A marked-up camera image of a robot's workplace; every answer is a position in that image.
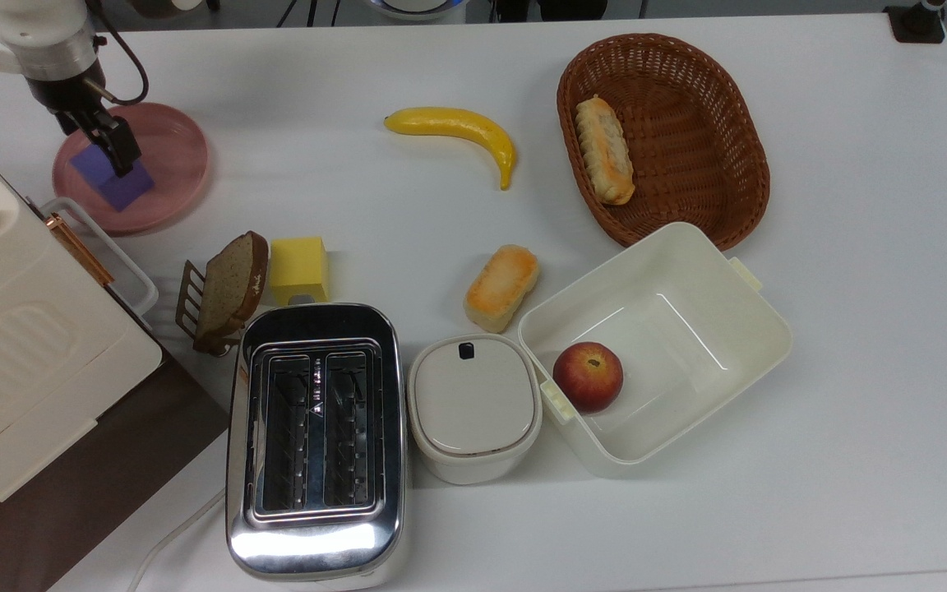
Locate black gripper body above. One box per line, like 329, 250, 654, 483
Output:
25, 72, 110, 126

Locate purple cube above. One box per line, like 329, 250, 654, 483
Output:
69, 144, 155, 213

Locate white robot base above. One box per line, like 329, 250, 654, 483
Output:
363, 0, 470, 22

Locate pink plate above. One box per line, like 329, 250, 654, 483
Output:
52, 103, 210, 237

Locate copper latch strip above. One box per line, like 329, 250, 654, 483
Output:
46, 214, 115, 287

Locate brown metal toast rack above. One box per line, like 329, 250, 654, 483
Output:
175, 260, 244, 356

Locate brown bread slice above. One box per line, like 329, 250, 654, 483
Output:
194, 231, 270, 346

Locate yellow butter block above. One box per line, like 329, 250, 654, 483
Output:
268, 237, 330, 307

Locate black tripod legs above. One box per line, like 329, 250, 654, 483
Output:
276, 0, 320, 27

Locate white oven appliance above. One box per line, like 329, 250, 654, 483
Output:
0, 123, 164, 539

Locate yellow toy banana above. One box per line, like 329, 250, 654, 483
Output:
383, 107, 517, 192

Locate chrome two-slot toaster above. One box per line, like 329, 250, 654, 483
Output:
225, 303, 409, 589

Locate toasted orange bread roll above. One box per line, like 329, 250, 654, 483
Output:
464, 244, 540, 334

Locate small white lidded container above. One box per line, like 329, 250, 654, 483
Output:
406, 334, 543, 486

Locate long bread stick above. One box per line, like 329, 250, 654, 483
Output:
575, 95, 636, 206

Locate red apple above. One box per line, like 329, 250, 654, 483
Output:
552, 342, 625, 414

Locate brown wicker basket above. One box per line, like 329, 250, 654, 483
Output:
557, 33, 771, 252

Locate white open plastic bin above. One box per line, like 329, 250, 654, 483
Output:
517, 221, 793, 478

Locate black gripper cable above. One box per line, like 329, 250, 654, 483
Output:
85, 0, 150, 106

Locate white drawer handle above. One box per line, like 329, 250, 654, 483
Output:
39, 197, 159, 317

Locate white toaster power cord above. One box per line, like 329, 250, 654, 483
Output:
124, 489, 228, 592

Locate black camera clamp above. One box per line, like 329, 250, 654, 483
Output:
885, 0, 947, 44

